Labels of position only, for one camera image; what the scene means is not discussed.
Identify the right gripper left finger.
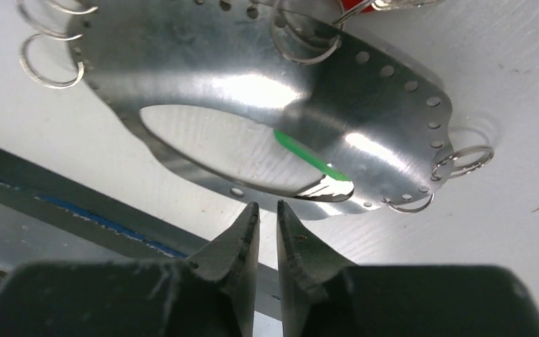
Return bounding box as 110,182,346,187
187,202,260,336

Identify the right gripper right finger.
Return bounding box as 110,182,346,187
277,200,356,336

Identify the perforated metal ring plate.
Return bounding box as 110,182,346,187
66,1,453,220

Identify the green key tag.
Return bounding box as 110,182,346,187
273,130,350,181

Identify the aluminium frame rail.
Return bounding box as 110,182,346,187
0,137,282,322

